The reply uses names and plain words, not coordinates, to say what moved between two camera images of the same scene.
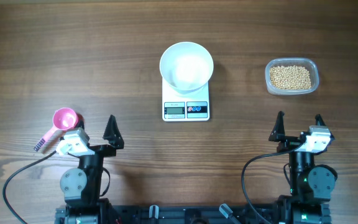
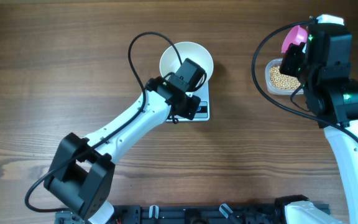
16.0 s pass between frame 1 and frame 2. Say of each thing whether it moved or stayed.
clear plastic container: stayed
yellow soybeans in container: stayed
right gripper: moved
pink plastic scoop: moved
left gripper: moved
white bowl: stayed
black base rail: stayed
